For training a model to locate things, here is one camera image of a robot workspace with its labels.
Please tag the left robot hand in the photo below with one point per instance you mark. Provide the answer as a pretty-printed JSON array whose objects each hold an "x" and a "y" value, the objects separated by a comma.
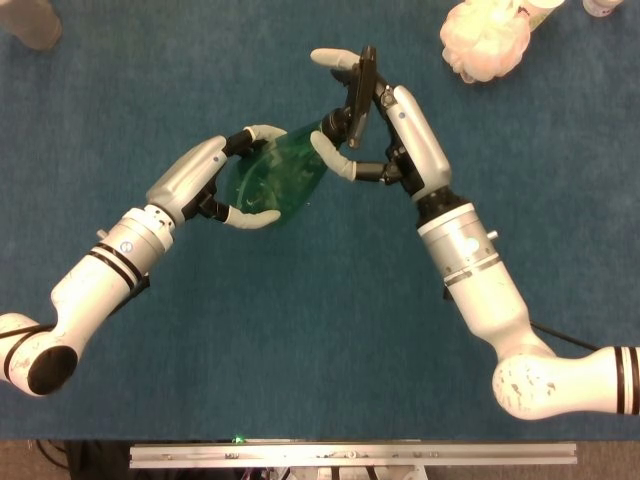
[{"x": 187, "y": 172}]

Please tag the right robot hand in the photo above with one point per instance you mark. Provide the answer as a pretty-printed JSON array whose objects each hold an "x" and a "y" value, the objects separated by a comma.
[{"x": 415, "y": 135}]

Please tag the green spray bottle black trigger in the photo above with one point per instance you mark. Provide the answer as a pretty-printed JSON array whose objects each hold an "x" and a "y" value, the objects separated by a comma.
[{"x": 275, "y": 172}]

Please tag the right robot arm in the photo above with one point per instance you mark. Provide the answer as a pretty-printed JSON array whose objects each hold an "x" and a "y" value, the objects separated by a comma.
[{"x": 480, "y": 290}]

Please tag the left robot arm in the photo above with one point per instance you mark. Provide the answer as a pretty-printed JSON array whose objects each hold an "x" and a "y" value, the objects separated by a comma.
[{"x": 95, "y": 295}]

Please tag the white mesh bath pouf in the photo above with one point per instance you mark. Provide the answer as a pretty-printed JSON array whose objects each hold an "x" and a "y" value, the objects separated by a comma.
[{"x": 482, "y": 42}]

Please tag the white tube green print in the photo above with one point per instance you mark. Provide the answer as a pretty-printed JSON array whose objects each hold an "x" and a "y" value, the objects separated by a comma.
[{"x": 542, "y": 11}]

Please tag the blue felt table cover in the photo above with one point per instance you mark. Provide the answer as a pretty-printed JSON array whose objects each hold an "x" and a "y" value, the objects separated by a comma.
[{"x": 300, "y": 325}]

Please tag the grey cylinder container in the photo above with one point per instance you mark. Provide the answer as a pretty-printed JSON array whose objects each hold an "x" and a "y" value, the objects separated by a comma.
[{"x": 30, "y": 22}]

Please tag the small white jar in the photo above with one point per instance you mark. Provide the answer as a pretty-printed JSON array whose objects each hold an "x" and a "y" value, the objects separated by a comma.
[{"x": 602, "y": 6}]

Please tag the aluminium profile rail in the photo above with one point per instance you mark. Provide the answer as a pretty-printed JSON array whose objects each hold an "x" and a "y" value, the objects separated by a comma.
[{"x": 350, "y": 454}]

